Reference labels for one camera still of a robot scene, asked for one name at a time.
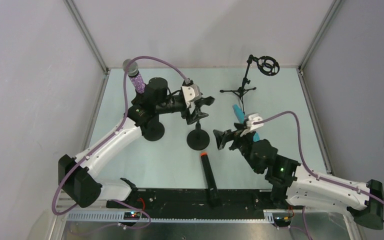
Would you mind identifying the blue microphone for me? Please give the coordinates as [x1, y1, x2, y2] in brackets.
[232, 104, 260, 142]

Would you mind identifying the black fork clip stand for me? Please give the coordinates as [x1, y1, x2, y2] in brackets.
[186, 120, 210, 151]

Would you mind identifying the black ring clip stand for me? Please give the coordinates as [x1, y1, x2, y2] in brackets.
[141, 121, 165, 142]

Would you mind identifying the black microphone orange end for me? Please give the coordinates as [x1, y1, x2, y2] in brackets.
[200, 152, 222, 208]

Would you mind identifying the black tripod shock mount stand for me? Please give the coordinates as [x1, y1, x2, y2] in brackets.
[219, 54, 280, 114]

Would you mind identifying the purple glitter microphone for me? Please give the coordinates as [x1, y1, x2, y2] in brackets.
[122, 59, 146, 94]

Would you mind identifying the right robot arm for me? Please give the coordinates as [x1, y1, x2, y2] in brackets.
[213, 123, 384, 230]

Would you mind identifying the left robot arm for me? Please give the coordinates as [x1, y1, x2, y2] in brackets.
[58, 77, 215, 208]

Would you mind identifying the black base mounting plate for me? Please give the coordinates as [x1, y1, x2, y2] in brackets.
[124, 188, 289, 219]

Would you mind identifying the right controller board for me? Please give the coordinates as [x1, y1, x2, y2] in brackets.
[273, 216, 293, 228]

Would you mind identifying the controller board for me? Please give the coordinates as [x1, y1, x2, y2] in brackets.
[273, 216, 293, 228]
[123, 211, 142, 221]

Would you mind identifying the left controller board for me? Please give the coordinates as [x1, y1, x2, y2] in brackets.
[123, 211, 142, 221]

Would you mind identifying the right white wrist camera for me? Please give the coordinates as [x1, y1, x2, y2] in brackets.
[240, 113, 264, 137]

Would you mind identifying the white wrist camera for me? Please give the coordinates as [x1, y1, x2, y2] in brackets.
[181, 84, 202, 108]
[240, 113, 264, 137]

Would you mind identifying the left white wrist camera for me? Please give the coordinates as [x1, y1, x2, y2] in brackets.
[181, 84, 202, 108]

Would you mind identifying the white slotted cable duct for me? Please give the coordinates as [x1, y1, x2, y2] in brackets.
[67, 210, 274, 224]

